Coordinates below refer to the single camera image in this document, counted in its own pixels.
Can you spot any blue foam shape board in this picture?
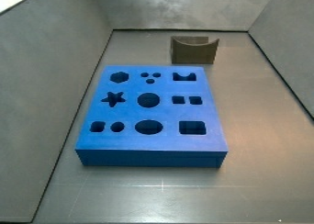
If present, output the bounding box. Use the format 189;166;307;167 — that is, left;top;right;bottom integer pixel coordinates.
74;65;228;168

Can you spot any olive curved block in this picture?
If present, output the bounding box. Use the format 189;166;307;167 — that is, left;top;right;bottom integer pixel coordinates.
170;36;219;64

